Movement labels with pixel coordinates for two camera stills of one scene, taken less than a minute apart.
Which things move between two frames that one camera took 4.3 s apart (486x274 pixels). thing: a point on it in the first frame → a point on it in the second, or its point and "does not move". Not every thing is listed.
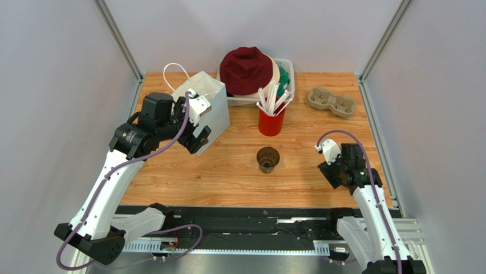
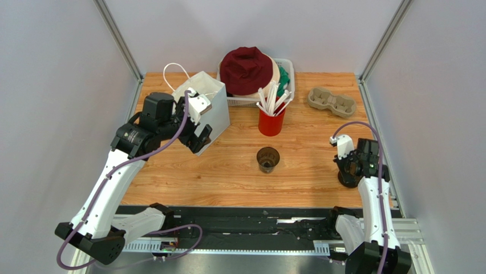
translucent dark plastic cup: [267, 157] does not move
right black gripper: [333, 172] → [349, 169]
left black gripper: [191, 138] does not move
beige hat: [276, 72] does not move
